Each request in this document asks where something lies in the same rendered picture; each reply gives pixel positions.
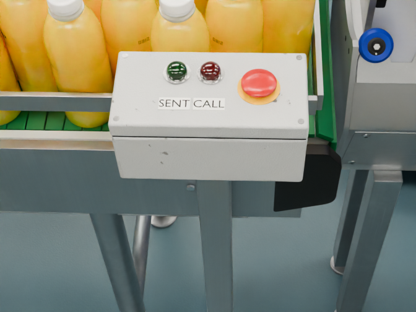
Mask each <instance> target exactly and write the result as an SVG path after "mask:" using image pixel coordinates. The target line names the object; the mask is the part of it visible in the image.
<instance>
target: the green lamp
mask: <svg viewBox="0 0 416 312"><path fill-rule="evenodd" d="M166 73H167V76H168V77H169V78H171V79H173V80H180V79H182V78H184V77H185V76H186V75H187V73H188V70H187V67H186V65H185V63H183V62H181V61H173V62H171V63H170V64H168V66H167V69H166Z"/></svg>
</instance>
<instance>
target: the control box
mask: <svg viewBox="0 0 416 312"><path fill-rule="evenodd" d="M173 61H181V62H183V63H185V65H186V67H187V70H188V73H187V75H186V76H185V77H184V78H182V79H180V80H173V79H171V78H169V77H168V76H167V73H166V69H167V66H168V64H170V63H171V62H173ZM208 61H213V62H216V63H218V64H219V66H220V68H221V75H220V77H219V78H217V79H215V80H205V79H203V78H202V77H201V75H200V68H201V66H202V65H203V64H204V63H205V62H208ZM253 69H265V70H268V71H270V72H271V73H273V75H274V76H275V78H276V80H277V87H276V89H275V90H274V92H273V93H272V94H270V95H268V96H266V97H261V98H257V97H252V96H250V95H248V94H247V93H245V92H244V91H243V89H242V87H241V79H242V77H243V76H244V74H246V73H247V72H248V71H250V70H253ZM160 100H161V102H162V103H163V104H164V106H162V104H161V103H160V102H159V101H160ZM163 100H164V101H163ZM166 100H167V106H171V107H165V104H166ZM170 100H171V101H170ZM173 100H174V101H175V102H177V104H179V105H180V100H181V107H179V106H178V105H177V104H176V103H175V102H173ZM182 100H190V101H186V107H185V101H182ZM196 100H202V101H197V102H196V103H195V105H196V106H202V107H195V106H194V102H195V101H196ZM206 100H207V101H208V102H209V105H210V107H211V108H210V107H209V105H204V104H205V102H206ZM219 100H220V106H224V108H219ZM212 101H214V106H217V107H218V108H213V107H212ZM172 102H173V107H172ZM159 105H160V106H162V107H160V106H159ZM203 105H204V107H203ZM108 127H109V130H110V134H111V139H112V142H113V147H114V150H115V155H116V161H117V164H118V169H119V173H120V177H122V178H134V179H166V180H229V181H292V182H300V181H301V180H302V179H303V171H304V166H305V155H306V146H307V137H308V131H309V114H308V81H307V63H306V54H304V53H198V52H141V51H120V52H119V54H118V62H117V67H116V75H115V82H114V87H113V96H112V101H111V108H110V117H109V121H108Z"/></svg>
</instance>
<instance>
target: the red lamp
mask: <svg viewBox="0 0 416 312"><path fill-rule="evenodd" d="M200 75H201V77H202V78H203V79H205V80H215V79H217V78H219V77H220V75H221V68H220V66H219V64H218V63H216V62H213V61H208V62H205V63H204V64H203V65H202V66H201V68H200Z"/></svg>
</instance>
